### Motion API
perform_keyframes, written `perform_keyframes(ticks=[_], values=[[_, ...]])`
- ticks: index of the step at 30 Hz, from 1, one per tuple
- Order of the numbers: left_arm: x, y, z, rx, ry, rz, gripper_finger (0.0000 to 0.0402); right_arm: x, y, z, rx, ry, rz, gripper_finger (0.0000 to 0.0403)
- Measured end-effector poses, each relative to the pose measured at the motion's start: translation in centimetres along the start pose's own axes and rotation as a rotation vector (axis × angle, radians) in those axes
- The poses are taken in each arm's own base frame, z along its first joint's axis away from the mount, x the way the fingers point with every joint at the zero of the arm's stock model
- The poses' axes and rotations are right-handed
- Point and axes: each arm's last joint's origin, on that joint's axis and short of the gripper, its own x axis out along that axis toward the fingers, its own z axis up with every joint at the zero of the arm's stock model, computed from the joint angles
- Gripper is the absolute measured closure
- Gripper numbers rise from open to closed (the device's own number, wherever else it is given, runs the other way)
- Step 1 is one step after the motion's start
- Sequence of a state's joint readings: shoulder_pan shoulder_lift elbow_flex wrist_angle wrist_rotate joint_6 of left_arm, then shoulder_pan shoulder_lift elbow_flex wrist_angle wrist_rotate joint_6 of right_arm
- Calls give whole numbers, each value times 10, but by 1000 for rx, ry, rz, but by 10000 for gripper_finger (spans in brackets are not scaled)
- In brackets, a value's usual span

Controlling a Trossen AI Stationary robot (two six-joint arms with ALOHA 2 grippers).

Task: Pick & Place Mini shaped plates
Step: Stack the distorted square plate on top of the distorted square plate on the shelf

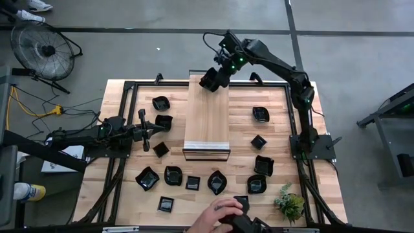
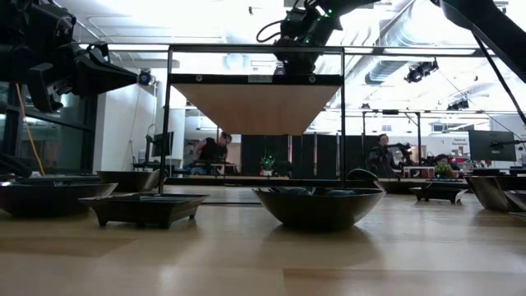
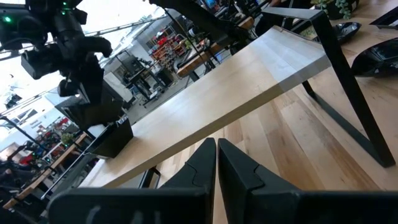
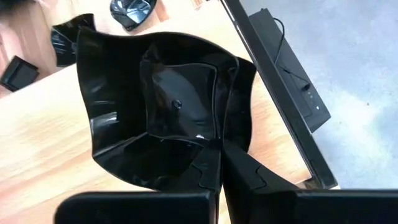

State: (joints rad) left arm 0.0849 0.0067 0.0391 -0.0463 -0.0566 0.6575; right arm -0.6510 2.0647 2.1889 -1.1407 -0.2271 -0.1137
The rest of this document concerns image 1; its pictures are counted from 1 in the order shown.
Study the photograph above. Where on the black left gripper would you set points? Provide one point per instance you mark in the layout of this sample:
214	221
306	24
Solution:
144	132

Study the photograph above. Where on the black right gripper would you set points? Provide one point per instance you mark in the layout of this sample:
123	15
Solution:
215	79

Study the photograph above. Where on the black rounded square mini plate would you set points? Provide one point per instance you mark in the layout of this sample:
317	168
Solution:
173	175
164	119
257	184

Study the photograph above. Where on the black leaf-shaped mini plate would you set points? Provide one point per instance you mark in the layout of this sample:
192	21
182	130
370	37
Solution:
160	103
217	182
260	114

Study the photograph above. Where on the black wavy-edged mini plate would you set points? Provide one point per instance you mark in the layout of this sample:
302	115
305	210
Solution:
263	165
147	178

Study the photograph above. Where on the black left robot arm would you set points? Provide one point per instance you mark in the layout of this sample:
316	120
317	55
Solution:
81	136

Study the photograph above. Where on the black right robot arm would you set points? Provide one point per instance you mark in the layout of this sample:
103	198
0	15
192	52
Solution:
278	64

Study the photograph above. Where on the black arched clamp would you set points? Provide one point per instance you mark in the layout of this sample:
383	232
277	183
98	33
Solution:
256	77
158	77

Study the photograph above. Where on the white cardboard box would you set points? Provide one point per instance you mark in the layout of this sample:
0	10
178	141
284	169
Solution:
76	151

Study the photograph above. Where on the person's hand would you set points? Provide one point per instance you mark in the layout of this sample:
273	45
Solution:
210	217

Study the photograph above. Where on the black metal beam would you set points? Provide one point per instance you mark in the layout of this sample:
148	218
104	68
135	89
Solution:
39	150

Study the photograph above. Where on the black bulky handheld object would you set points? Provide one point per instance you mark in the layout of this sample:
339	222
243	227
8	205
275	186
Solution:
246	225

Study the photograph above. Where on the black floor fan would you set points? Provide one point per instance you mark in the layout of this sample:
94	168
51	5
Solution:
43	50

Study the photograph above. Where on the white yellow wipes canister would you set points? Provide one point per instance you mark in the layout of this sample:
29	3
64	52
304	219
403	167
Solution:
29	191

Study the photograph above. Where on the small green potted plant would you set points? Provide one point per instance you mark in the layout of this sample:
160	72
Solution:
289	204

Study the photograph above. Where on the grey equipment cabinet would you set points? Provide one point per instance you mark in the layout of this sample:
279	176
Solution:
4	97

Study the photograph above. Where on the person's white shoe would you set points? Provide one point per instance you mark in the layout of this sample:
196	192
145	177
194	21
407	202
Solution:
39	4
30	16

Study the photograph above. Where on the person's leg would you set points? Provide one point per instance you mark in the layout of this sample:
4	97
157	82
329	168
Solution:
8	9

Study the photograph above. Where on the black box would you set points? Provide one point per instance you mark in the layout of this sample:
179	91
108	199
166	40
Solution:
406	165

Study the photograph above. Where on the wooden shelf with black frame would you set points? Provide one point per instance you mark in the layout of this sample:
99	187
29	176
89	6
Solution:
207	123

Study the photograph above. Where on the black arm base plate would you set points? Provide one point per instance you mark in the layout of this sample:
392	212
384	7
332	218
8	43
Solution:
323	150
97	152

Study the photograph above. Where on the silver metal bracket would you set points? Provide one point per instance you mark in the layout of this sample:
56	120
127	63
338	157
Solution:
300	230
120	229

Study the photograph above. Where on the grey neighbouring workstation frame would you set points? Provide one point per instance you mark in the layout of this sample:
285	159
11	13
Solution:
388	110

